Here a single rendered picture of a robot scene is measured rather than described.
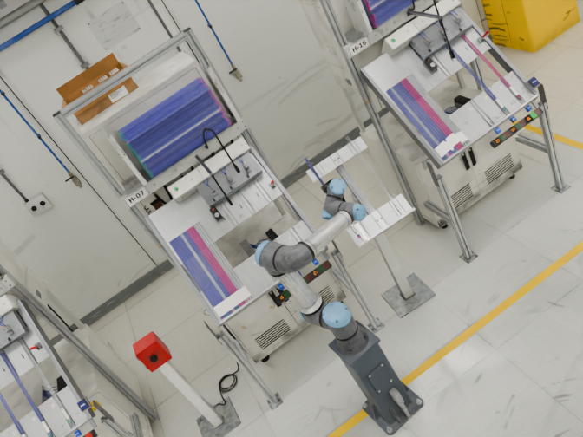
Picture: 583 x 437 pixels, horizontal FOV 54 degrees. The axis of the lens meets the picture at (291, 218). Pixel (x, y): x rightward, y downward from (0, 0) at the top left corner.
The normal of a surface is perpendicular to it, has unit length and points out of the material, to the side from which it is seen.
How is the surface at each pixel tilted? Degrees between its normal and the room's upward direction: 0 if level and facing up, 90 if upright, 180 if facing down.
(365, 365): 90
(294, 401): 0
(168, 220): 43
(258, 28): 90
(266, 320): 90
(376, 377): 90
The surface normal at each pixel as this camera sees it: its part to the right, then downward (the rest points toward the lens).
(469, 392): -0.43, -0.72
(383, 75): -0.04, -0.24
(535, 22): 0.39, 0.39
